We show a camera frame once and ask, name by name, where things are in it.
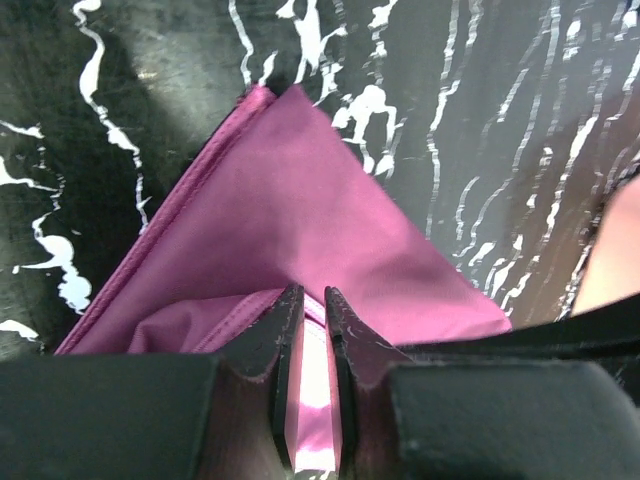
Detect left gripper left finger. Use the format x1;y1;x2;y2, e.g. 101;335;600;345
217;285;304;475

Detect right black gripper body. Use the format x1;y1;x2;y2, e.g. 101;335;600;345
399;299;639;364

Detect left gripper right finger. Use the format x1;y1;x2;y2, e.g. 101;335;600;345
325;287;410;475

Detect magenta cloth napkin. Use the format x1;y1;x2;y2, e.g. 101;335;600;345
59;86;511;472

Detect pink compartment tray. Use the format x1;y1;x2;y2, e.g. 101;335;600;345
571;176;639;316

